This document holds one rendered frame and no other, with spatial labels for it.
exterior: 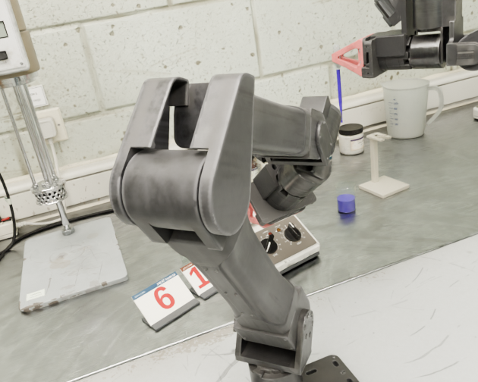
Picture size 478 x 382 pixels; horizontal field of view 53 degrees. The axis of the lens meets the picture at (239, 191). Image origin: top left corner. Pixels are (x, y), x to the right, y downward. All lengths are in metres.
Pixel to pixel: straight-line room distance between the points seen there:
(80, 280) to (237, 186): 0.66
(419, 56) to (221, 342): 0.56
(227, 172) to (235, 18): 1.04
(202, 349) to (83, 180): 0.68
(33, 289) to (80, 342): 0.21
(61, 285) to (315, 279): 0.48
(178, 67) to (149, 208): 0.99
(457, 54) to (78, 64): 0.86
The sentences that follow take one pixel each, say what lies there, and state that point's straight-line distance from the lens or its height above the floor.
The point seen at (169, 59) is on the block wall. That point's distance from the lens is 1.32.
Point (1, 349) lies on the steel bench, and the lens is 0.91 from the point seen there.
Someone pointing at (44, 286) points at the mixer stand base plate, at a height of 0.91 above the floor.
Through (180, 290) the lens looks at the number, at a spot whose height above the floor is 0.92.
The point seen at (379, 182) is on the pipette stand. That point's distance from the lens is 1.18.
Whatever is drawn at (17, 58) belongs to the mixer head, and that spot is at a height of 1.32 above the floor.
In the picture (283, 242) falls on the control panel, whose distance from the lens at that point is 0.88.
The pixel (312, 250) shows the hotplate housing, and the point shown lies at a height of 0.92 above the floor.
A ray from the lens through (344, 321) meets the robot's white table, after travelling 0.77.
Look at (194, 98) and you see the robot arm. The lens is 0.41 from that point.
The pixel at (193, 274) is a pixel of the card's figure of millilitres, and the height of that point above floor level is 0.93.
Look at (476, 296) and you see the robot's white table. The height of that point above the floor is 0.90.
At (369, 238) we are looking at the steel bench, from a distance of 0.97.
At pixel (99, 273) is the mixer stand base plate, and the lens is 0.99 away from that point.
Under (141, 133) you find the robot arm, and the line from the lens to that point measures 0.38.
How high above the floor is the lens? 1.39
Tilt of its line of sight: 24 degrees down
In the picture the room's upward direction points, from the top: 9 degrees counter-clockwise
